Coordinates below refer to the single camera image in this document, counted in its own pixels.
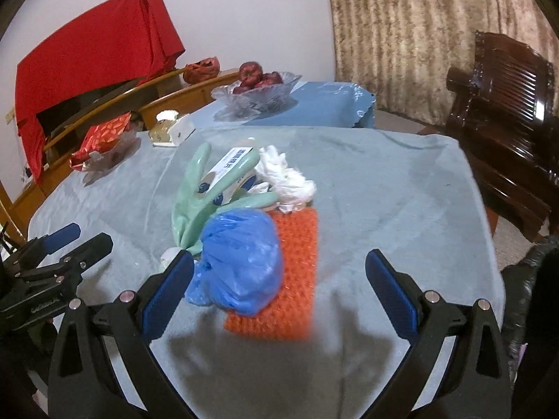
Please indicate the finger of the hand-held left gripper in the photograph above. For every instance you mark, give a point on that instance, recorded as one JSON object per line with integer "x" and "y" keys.
{"x": 65, "y": 232}
{"x": 94, "y": 246}

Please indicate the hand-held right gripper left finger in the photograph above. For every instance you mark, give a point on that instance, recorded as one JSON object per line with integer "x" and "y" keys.
{"x": 168, "y": 299}

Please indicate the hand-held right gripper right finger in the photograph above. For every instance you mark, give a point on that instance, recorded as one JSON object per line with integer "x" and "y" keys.
{"x": 391, "y": 297}

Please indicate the blue plastic bag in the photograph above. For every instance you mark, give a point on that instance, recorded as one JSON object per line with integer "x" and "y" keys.
{"x": 244, "y": 257}

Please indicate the long green rubber glove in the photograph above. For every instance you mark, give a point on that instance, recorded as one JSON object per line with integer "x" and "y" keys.
{"x": 187, "y": 209}

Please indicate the orange crochet sponge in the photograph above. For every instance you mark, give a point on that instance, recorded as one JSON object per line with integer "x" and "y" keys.
{"x": 297, "y": 270}

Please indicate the bin with black liner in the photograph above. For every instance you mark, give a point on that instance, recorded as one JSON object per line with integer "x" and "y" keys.
{"x": 533, "y": 292}

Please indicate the white tissue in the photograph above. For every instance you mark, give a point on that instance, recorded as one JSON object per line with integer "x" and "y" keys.
{"x": 288, "y": 183}

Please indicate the red patterned snack packet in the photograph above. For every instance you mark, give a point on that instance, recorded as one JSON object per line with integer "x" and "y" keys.
{"x": 105, "y": 135}

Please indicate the grey tablecloth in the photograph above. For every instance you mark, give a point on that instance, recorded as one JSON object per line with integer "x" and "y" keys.
{"x": 393, "y": 183}

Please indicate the black television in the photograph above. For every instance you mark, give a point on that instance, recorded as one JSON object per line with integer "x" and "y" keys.
{"x": 78, "y": 109}

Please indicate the gold and white tissue box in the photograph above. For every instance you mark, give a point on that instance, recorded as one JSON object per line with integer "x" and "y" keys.
{"x": 174, "y": 133}

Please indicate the red cloth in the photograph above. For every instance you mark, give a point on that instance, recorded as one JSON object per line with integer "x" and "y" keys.
{"x": 87, "y": 52}

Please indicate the blue tablecloth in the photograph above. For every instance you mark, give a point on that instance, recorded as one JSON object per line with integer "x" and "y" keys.
{"x": 323, "y": 104}

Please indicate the red plastic bag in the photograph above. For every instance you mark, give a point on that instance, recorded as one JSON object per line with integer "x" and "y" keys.
{"x": 201, "y": 70}

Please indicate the red apple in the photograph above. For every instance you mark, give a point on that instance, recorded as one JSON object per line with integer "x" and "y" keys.
{"x": 273, "y": 77}
{"x": 261, "y": 84}
{"x": 250, "y": 71}
{"x": 241, "y": 88}

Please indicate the glass fruit bowl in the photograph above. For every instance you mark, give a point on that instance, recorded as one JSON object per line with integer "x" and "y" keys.
{"x": 257, "y": 100}

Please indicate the dark wooden armchair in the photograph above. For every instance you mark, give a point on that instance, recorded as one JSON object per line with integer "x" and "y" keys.
{"x": 502, "y": 109}

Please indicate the beige patterned curtain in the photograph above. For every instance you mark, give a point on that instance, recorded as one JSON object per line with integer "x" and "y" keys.
{"x": 415, "y": 30}

